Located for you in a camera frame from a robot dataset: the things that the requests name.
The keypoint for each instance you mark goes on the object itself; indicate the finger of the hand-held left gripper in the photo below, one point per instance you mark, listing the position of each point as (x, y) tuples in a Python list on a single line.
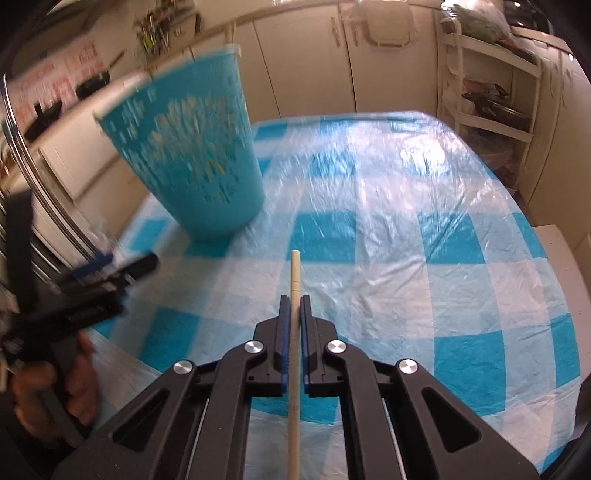
[(92, 267), (138, 268)]

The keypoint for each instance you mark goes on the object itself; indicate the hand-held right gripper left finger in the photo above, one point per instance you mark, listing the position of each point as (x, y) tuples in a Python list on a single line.
[(285, 344)]

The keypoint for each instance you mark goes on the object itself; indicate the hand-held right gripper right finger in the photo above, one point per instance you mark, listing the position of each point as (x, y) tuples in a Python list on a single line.
[(305, 344)]

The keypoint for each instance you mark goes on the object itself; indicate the blue perforated plastic basket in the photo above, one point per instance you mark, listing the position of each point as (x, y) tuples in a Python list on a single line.
[(194, 161)]

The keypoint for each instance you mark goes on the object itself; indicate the person's left hand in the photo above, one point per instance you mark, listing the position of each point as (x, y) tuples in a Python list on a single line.
[(78, 383)]

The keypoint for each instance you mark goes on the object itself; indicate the black wok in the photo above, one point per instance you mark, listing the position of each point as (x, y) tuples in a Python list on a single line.
[(94, 83), (44, 120)]

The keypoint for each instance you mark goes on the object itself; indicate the blue checked plastic tablecloth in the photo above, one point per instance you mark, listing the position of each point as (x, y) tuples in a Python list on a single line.
[(392, 230)]

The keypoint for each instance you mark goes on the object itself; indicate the white wooden stool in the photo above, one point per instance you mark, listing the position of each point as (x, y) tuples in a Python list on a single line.
[(561, 258)]

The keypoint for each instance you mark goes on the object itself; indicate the dark cooking pot with lid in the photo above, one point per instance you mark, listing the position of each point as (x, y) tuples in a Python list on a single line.
[(498, 108)]

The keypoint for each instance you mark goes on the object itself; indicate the white storage trolley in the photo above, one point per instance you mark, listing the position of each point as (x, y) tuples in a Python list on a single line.
[(489, 78)]

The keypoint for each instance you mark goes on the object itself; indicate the white hanging door bin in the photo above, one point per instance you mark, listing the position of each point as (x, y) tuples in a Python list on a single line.
[(378, 25)]

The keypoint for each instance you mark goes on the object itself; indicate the plastic bag of vegetables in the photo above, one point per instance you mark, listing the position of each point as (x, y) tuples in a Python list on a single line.
[(480, 21)]

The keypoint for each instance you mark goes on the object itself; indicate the silver sliding door frame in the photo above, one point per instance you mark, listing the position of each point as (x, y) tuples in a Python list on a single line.
[(46, 194)]

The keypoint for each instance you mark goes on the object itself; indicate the pink wall stickers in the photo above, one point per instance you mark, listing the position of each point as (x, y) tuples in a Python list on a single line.
[(55, 74)]

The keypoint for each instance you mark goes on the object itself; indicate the wall utensil rack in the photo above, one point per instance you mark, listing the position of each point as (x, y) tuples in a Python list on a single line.
[(157, 34)]

